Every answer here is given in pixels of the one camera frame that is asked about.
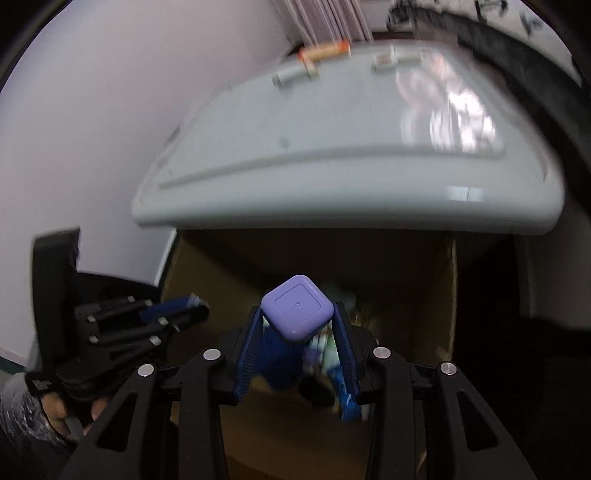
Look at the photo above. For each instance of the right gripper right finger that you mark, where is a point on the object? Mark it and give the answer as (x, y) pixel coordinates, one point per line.
(425, 419)

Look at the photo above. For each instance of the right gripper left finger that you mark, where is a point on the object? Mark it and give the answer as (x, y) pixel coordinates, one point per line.
(167, 424)

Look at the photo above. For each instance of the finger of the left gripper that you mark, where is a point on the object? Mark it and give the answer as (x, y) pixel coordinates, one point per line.
(147, 309)
(130, 334)

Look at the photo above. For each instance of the purple square plastic cap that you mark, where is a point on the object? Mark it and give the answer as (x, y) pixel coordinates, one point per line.
(297, 309)

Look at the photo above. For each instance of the brown cardboard trash box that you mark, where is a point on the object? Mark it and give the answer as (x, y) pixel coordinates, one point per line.
(399, 284)

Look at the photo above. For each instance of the person's hand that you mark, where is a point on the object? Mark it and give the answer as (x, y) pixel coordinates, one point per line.
(56, 413)

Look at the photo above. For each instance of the cream orange lip balm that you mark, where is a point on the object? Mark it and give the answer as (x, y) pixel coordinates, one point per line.
(310, 68)

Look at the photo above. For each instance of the grey table top lid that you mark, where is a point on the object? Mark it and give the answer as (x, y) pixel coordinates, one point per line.
(407, 134)

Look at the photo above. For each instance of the orange cream flat box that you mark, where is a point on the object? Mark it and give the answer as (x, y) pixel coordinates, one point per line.
(324, 51)

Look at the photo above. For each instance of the pink patterned curtain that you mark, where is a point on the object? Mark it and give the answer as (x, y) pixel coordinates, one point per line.
(317, 22)

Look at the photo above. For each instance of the black white logo blanket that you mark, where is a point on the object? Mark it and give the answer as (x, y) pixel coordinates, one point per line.
(553, 89)

